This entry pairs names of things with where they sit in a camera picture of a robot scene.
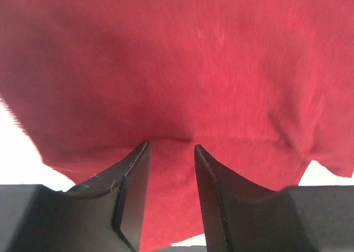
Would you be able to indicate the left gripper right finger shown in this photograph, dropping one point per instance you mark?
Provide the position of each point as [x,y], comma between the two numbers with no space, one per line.
[240,215]

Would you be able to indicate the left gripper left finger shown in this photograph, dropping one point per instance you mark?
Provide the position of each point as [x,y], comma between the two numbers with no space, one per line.
[109,208]

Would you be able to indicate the dark red t-shirt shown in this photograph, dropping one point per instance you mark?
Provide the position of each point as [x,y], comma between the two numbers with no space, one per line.
[266,86]

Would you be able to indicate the floral table mat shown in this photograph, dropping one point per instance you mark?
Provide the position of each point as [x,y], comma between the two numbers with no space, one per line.
[34,217]

